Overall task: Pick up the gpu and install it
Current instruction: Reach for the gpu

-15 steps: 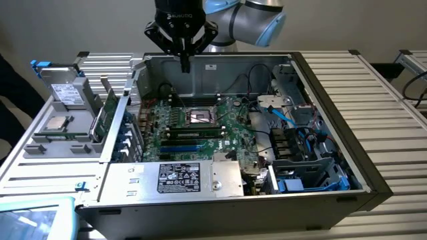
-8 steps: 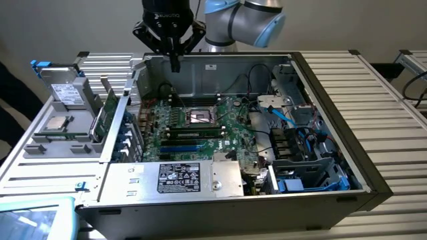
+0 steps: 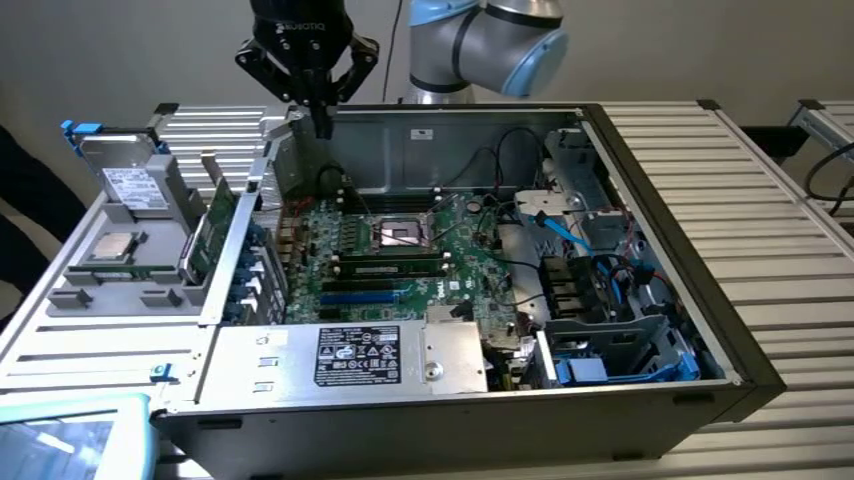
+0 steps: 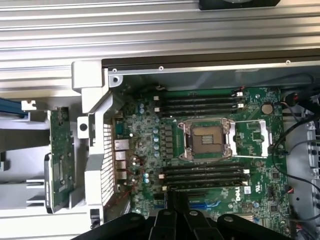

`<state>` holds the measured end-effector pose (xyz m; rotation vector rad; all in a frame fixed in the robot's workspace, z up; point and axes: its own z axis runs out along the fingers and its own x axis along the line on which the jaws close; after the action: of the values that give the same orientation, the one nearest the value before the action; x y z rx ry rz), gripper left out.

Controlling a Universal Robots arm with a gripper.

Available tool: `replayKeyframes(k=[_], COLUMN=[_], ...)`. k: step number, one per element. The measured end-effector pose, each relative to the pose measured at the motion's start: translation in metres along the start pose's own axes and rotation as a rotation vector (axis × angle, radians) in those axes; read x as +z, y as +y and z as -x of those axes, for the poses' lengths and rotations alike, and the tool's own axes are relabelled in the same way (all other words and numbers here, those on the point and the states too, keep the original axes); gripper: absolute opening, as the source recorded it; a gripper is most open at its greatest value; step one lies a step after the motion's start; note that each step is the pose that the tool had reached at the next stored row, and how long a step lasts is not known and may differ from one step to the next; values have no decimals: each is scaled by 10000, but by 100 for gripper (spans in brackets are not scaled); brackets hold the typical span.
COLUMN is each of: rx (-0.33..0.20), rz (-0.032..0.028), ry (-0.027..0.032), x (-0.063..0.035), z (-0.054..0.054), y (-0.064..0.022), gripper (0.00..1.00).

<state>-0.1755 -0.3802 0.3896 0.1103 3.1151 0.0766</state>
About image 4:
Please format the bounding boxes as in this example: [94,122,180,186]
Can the green GPU with black shroud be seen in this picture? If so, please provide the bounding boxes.
[43,106,77,215]

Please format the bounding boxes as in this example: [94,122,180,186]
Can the blue expansion slot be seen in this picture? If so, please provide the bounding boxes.
[188,198,219,204]

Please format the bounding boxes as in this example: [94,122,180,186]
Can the black expansion slot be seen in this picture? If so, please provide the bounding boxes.
[186,191,209,198]

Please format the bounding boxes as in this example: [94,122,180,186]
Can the black RAM slot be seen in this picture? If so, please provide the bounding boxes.
[161,183,245,193]
[164,102,245,109]
[162,165,251,175]
[158,172,245,180]
[153,106,238,115]
[153,95,238,103]
[164,91,245,99]
[163,177,251,186]

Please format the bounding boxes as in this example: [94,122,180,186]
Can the thin metal locking lever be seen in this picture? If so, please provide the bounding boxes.
[183,149,232,163]

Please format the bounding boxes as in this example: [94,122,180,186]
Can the silver rear port block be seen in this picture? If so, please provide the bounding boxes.
[113,139,131,181]

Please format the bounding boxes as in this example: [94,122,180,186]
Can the green Dell motherboard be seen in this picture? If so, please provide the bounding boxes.
[113,86,293,238]

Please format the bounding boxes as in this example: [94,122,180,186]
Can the metal CPU socket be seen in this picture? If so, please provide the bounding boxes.
[176,117,233,161]

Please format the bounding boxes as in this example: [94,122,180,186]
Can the grey open PC case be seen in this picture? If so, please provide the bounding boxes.
[71,58,320,240]

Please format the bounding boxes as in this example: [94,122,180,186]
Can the grey parts rack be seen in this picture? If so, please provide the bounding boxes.
[0,99,87,215]

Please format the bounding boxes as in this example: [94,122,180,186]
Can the blue striped bar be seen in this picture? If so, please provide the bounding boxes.
[0,96,26,121]

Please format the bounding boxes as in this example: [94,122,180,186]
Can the thin red wire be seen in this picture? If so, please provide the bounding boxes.
[123,154,147,195]

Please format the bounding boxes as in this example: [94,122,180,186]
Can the black looped wire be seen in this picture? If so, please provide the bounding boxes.
[271,119,320,181]

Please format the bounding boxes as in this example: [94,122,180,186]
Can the black wire with red plug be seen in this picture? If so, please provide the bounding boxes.
[279,92,320,118]

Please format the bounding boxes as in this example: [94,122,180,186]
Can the black mount plate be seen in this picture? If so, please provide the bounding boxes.
[198,0,280,12]

